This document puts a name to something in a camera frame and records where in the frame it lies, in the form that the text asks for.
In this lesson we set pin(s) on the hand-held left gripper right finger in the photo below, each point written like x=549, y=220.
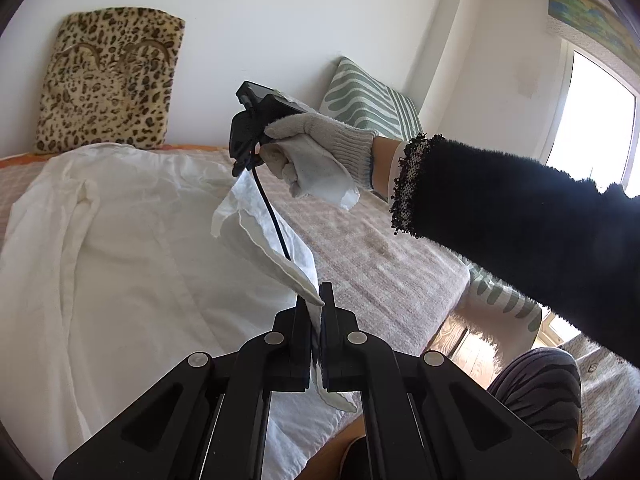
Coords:
x=330, y=340

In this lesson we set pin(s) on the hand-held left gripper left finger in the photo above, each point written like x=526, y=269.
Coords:
x=302, y=340

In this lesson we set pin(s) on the white long-sleeved shirt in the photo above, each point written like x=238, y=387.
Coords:
x=150, y=285

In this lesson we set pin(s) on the person's right forearm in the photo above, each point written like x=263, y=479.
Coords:
x=500, y=210

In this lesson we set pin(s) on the person's right hand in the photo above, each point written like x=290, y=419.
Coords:
x=320, y=150

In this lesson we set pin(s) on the orange floral bedsheet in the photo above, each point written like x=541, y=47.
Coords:
x=190, y=148

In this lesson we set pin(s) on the pink checked blanket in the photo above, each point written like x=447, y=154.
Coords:
x=375, y=260

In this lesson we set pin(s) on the green striped white cushion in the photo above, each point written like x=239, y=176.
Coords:
x=365, y=100

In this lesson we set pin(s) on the leopard print cushion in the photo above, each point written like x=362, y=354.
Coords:
x=110, y=80

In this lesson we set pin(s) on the zebra striped pants leg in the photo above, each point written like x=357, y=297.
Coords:
x=540, y=390

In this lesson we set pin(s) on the grey patterned cloth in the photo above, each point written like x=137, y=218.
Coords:
x=605, y=385

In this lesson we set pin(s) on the window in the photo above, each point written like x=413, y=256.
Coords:
x=590, y=120

